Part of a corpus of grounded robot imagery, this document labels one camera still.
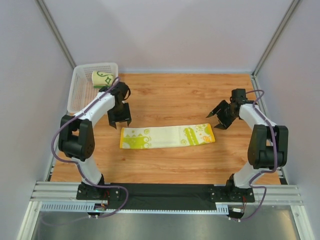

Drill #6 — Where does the white perforated plastic basket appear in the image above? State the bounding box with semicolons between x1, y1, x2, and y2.
67;62;119;115

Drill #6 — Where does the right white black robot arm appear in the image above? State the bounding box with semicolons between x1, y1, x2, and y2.
208;88;289;203

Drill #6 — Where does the white yellow patterned towel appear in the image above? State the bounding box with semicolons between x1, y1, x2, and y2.
119;123;216;150

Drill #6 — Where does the white cable duct strip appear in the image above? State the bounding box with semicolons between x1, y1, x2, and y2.
40;201;229;215

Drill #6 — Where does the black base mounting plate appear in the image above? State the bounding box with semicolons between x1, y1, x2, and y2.
76;183;255;210

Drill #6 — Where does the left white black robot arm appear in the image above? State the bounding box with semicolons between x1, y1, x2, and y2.
58;80;132;194

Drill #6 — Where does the aluminium frame rail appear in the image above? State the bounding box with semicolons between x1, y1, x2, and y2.
30;181;304;206

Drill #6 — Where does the green patterned towel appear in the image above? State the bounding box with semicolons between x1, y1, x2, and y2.
91;71;115;89

